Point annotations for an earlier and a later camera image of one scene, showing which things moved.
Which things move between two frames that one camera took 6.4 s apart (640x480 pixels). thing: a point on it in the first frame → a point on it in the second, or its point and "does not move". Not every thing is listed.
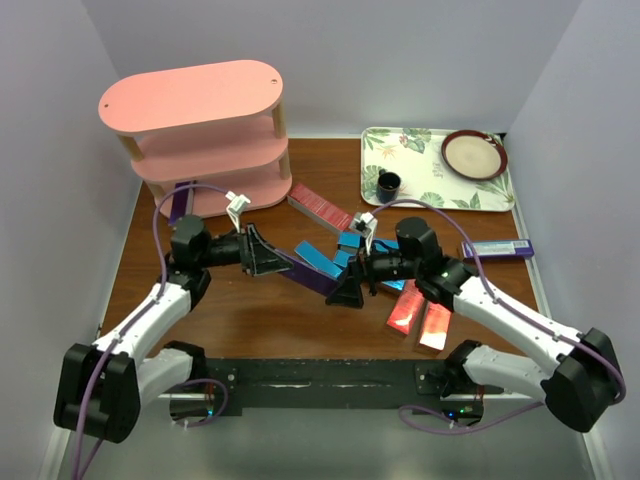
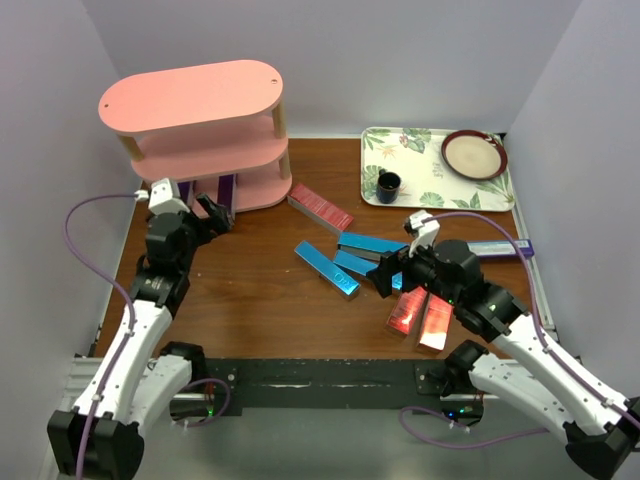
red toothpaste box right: [433, 329] does not move
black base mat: [331, 387] does not move
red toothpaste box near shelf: [320, 208] does not move
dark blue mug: [388, 184] does not move
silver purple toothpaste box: [306, 275] → [227, 193]
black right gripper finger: [348, 292] → [383, 280]
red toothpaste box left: [407, 308] does not move
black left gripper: [263, 257] → [215, 223]
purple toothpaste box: [499, 248] does not move
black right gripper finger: [392, 251] → [397, 259]
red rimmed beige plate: [474, 155] does not move
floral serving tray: [416, 155] does not move
